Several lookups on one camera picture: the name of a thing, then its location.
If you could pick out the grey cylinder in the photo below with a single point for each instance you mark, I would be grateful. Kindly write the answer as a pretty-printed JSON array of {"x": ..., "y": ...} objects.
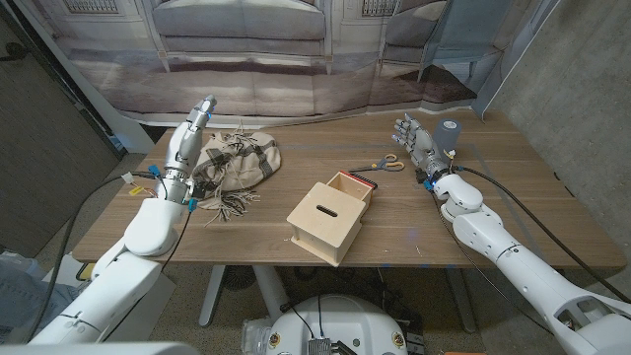
[{"x": 448, "y": 135}]

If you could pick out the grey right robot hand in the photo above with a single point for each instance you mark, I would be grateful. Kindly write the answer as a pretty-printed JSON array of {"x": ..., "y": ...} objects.
[{"x": 424, "y": 148}]

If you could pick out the grey table leg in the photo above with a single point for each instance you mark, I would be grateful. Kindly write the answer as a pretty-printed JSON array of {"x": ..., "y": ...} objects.
[{"x": 461, "y": 301}]

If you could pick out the clear plastic bag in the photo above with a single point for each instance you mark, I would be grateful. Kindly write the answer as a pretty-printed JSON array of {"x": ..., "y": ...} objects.
[{"x": 254, "y": 335}]

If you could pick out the white table leg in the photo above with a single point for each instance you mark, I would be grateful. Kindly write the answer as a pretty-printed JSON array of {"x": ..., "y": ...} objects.
[
  {"x": 212, "y": 296},
  {"x": 271, "y": 293}
]

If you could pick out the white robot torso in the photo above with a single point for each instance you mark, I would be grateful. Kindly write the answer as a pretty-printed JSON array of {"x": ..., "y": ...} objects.
[{"x": 340, "y": 325}]

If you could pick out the wooden box with slot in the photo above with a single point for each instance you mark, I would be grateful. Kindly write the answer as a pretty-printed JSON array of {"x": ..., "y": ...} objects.
[{"x": 320, "y": 227}]

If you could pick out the printed room backdrop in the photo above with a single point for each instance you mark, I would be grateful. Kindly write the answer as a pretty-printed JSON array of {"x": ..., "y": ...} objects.
[{"x": 276, "y": 74}]

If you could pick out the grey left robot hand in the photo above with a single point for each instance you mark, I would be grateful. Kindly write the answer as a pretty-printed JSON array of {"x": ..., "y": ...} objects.
[{"x": 182, "y": 148}]

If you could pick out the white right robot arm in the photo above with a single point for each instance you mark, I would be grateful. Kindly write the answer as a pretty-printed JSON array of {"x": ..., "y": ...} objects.
[{"x": 517, "y": 261}]

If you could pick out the beige plaid fringed scarf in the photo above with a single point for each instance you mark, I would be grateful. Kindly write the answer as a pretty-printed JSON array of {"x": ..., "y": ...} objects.
[{"x": 246, "y": 158}]

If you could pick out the wooden drawer with red edge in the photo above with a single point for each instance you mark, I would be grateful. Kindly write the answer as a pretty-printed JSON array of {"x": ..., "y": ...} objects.
[{"x": 351, "y": 186}]

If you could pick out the grey and yellow scissors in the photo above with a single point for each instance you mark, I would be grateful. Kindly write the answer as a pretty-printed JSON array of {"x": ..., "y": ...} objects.
[{"x": 392, "y": 165}]

